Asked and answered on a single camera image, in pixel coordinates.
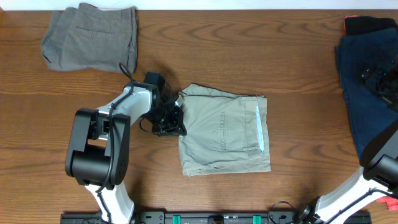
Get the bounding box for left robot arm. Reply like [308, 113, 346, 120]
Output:
[65, 72, 187, 223]

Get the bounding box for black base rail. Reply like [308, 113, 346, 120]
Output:
[60, 212, 372, 224]

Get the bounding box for folded grey shorts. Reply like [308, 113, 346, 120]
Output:
[41, 3, 138, 72]

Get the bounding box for red cloth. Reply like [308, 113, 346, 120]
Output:
[376, 197, 398, 211]

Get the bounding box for light khaki shorts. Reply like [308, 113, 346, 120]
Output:
[178, 84, 271, 177]

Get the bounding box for black garment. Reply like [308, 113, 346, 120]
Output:
[343, 16, 397, 35]

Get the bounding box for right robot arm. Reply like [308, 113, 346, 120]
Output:
[294, 59, 397, 223]

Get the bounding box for navy blue garment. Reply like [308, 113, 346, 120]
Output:
[335, 28, 397, 156]

